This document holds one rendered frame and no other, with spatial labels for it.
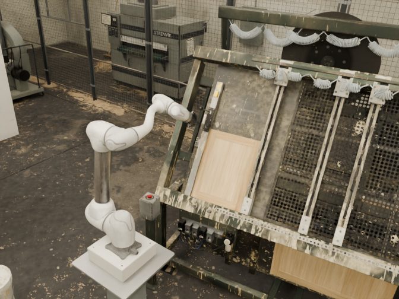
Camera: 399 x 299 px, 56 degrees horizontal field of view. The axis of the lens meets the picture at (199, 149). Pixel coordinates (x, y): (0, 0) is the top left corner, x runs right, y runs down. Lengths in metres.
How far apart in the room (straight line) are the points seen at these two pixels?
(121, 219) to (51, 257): 1.61
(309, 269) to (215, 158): 1.15
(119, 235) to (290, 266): 1.47
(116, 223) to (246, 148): 1.15
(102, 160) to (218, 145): 1.01
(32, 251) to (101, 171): 1.81
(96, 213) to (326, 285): 1.87
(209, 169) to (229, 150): 0.22
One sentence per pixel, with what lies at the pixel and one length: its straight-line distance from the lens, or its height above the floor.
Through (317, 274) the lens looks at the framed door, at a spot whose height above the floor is 0.42.
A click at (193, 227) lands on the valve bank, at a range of 2.94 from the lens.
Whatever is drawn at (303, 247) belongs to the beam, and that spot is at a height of 0.84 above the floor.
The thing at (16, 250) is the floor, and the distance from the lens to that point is 4.16.
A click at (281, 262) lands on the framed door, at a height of 0.41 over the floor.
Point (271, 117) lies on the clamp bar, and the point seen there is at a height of 1.54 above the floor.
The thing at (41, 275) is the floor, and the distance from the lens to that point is 3.83.
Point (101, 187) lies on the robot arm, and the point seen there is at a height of 1.27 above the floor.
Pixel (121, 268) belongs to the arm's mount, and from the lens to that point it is 2.53.
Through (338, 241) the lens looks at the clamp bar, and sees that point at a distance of 2.77.
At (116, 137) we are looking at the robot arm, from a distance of 2.22.
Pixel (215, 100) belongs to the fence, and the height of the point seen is 1.57.
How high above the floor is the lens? 2.66
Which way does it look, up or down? 28 degrees down
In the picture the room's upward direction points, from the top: 3 degrees clockwise
